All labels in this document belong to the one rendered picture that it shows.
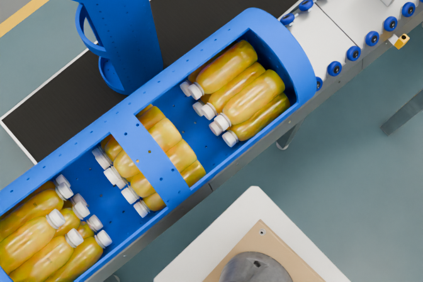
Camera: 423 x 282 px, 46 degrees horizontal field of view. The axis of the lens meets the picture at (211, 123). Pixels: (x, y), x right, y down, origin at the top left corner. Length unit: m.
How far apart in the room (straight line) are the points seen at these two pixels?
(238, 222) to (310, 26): 0.69
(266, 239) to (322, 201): 1.41
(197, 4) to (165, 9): 0.16
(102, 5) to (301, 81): 0.68
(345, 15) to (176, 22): 1.04
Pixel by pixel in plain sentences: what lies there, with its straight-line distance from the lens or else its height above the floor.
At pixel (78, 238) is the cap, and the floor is 1.12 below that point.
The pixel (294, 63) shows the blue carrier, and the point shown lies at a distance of 1.18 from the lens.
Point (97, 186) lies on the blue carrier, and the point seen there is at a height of 0.97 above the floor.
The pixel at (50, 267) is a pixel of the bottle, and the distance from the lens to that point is 1.21.
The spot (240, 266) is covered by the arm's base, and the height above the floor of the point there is 1.32.
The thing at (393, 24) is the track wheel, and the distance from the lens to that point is 1.58.
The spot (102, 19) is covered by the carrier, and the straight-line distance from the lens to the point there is 1.66.
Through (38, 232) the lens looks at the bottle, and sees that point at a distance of 1.17.
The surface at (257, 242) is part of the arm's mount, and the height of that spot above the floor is 1.31.
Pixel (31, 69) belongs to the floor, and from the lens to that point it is 2.63.
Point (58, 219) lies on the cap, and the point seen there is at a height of 1.16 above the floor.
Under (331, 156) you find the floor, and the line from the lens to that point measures 2.41.
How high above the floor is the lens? 2.28
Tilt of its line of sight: 73 degrees down
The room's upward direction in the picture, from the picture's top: straight up
